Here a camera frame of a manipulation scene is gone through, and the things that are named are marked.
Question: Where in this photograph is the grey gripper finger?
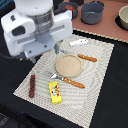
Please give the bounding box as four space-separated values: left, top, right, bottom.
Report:
54 44 59 54
30 57 36 64

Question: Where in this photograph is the grey cooking pot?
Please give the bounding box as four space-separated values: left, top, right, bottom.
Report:
81 1 104 25

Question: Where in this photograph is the beige bowl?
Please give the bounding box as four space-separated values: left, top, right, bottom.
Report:
119 5 128 30

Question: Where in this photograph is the wooden handled knife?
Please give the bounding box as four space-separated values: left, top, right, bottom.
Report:
60 49 97 62

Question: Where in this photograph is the round beige plate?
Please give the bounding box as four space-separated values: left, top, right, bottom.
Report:
55 54 83 77

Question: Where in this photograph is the woven white placemat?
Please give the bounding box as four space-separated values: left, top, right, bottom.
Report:
14 35 114 128

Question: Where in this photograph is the brown sausage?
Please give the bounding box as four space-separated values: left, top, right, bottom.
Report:
29 75 35 98

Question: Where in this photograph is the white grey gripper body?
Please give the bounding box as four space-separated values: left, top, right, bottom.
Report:
1 9 72 59

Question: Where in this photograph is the pink wooden board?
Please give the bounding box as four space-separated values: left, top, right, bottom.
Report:
72 0 128 42

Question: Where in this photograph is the wooden handled fork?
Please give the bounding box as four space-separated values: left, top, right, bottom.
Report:
45 71 85 88

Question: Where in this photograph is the yellow butter box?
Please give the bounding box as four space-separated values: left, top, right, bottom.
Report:
49 81 62 104

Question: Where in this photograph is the grey saucepan with handle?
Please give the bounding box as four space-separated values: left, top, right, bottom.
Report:
58 2 78 18

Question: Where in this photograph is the white tube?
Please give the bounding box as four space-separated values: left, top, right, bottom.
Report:
70 39 89 47

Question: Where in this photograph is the red tomato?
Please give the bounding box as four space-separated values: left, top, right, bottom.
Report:
65 5 73 11

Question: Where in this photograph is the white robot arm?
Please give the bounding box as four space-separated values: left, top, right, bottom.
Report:
1 0 73 61

